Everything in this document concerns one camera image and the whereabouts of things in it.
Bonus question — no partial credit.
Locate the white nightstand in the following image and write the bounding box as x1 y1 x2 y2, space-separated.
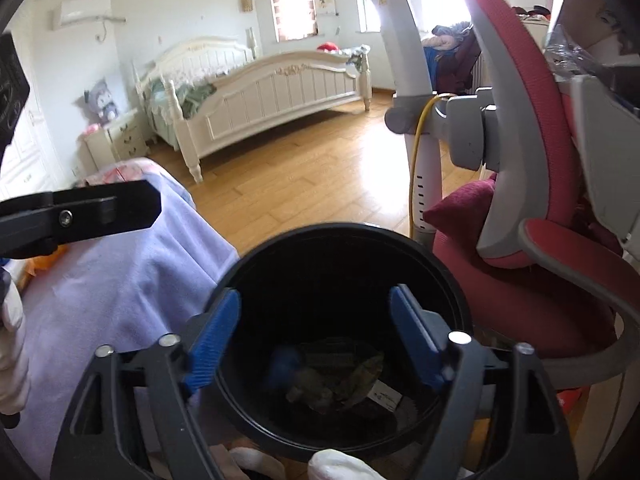
82 108 149 169

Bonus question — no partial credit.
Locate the white-gloved right hand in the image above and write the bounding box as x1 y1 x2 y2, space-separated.
229 446 385 480

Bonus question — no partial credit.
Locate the clothes pile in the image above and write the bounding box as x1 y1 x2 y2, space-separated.
422 22 480 94

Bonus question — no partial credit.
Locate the white-gloved left hand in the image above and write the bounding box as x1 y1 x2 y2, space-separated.
0 269 30 416

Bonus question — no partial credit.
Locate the white dresser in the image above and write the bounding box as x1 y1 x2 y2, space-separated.
512 6 550 50

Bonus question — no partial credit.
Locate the white wooden bed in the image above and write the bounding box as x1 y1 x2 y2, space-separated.
134 37 372 182

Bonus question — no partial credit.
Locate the orange plastic wrapper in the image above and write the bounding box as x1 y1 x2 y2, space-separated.
25 245 68 278

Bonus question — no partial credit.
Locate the red office chair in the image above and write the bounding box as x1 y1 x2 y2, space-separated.
423 0 639 389

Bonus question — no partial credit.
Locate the white air conditioner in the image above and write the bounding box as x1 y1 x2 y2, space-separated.
52 0 127 29

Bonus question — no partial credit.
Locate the black trash bin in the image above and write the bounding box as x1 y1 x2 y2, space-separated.
203 223 473 460

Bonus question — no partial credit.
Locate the yellow cable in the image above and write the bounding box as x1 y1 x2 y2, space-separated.
408 92 458 239

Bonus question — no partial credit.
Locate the grey plush toy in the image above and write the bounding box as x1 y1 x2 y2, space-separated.
84 79 119 125

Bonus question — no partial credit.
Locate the red candy box front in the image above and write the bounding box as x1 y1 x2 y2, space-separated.
84 157 152 186

